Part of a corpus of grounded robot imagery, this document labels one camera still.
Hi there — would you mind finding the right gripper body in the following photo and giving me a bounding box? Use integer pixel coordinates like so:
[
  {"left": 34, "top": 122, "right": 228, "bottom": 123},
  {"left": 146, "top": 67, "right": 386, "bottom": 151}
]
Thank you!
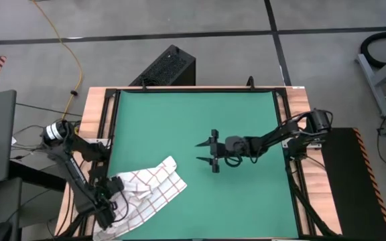
[{"left": 209, "top": 129, "right": 249, "bottom": 174}]

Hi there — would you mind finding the white red-checked towel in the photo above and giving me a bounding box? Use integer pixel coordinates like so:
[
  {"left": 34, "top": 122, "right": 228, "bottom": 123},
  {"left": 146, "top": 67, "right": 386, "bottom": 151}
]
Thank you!
[{"left": 92, "top": 155, "right": 188, "bottom": 241}]

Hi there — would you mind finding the yellow floor cable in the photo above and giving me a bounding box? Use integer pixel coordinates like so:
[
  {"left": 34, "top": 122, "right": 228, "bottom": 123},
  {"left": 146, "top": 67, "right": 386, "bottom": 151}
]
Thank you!
[{"left": 31, "top": 0, "right": 83, "bottom": 121}]

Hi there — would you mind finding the grey metal stand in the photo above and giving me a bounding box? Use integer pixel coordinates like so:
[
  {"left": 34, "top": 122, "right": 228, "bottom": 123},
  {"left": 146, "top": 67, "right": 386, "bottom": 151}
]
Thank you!
[{"left": 355, "top": 46, "right": 386, "bottom": 118}]

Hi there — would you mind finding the green table mat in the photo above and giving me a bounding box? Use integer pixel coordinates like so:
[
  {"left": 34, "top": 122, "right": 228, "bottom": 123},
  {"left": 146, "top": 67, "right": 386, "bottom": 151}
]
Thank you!
[{"left": 97, "top": 90, "right": 300, "bottom": 240}]

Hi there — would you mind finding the grey keyboard tray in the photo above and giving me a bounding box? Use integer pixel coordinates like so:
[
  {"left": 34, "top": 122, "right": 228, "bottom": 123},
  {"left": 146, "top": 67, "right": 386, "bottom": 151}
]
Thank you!
[{"left": 0, "top": 177, "right": 23, "bottom": 241}]

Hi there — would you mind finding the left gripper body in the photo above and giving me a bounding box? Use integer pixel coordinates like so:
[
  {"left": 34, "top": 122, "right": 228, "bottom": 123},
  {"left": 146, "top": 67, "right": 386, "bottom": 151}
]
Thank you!
[{"left": 91, "top": 177, "right": 125, "bottom": 232}]

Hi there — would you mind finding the black computer tower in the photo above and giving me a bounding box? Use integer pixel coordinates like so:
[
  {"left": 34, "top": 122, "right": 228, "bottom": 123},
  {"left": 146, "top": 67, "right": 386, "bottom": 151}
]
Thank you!
[{"left": 129, "top": 44, "right": 196, "bottom": 87}]

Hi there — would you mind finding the black computer mouse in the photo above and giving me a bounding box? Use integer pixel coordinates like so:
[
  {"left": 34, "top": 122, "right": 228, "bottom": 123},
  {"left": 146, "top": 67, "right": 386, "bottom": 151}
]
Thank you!
[{"left": 0, "top": 221, "right": 13, "bottom": 241}]

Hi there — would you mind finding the black vacuum hose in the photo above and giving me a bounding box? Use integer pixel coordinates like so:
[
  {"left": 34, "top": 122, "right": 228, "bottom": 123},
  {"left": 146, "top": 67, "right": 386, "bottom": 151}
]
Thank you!
[{"left": 360, "top": 31, "right": 386, "bottom": 70}]

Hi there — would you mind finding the large black orange-striped floor mat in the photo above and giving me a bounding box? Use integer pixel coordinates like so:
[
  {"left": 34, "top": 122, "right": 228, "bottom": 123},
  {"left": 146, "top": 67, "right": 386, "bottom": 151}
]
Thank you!
[{"left": 315, "top": 127, "right": 386, "bottom": 241}]

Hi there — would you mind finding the black table frame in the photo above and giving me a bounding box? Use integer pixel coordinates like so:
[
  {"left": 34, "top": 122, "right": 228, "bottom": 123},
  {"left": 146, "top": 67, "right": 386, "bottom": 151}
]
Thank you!
[{"left": 55, "top": 85, "right": 341, "bottom": 241}]

